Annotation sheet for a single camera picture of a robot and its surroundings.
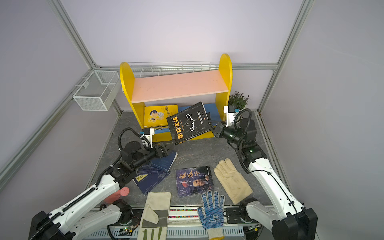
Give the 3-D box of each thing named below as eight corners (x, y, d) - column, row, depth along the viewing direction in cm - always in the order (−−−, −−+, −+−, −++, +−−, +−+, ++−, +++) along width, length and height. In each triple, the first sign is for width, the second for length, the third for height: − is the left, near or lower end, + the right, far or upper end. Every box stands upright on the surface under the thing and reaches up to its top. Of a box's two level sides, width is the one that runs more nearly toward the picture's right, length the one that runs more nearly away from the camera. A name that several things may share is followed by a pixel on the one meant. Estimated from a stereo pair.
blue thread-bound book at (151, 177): (134, 180, 88) (132, 178, 85) (162, 158, 97) (161, 155, 94) (145, 195, 82) (143, 193, 79) (174, 170, 91) (173, 167, 88)
